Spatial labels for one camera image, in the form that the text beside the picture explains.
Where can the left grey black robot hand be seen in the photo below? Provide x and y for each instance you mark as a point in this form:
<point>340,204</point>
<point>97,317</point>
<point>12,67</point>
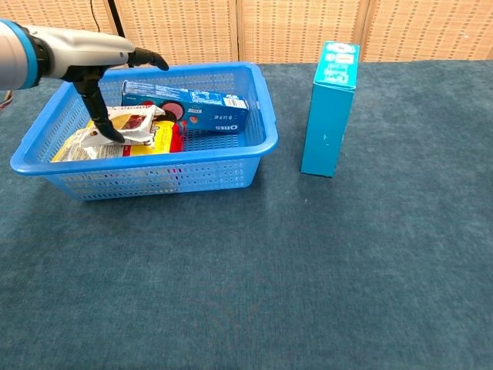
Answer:
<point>84,52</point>

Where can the white snack pouch red print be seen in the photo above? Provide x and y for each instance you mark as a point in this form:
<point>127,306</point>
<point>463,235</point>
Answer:
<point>135,121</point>

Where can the yellow red Lipo bag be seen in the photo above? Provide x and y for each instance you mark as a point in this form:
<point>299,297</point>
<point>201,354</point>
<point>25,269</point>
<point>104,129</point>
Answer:
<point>161,138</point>

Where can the blue Oreo cookie box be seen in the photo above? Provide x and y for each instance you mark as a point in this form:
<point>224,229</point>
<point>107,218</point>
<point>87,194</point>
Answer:
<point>208,113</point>

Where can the tall light blue carton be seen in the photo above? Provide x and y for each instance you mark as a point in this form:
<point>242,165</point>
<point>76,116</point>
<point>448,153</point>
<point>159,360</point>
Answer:
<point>327,115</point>

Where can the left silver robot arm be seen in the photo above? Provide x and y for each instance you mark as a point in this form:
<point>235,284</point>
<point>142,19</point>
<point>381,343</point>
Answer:
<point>13,54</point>

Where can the blue plastic perforated basket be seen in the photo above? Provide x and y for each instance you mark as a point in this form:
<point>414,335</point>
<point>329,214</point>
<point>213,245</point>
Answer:
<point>154,177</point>

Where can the black pole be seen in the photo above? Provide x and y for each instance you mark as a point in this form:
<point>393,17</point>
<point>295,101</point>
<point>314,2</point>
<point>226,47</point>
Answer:
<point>115,19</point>

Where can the woven bamboo screen panel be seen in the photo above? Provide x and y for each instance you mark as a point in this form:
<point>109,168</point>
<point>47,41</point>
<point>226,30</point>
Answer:
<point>58,13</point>
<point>285,27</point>
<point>185,27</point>
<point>431,27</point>

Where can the teal table cloth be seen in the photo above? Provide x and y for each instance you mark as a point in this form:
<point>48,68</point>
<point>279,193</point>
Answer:
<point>308,250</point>

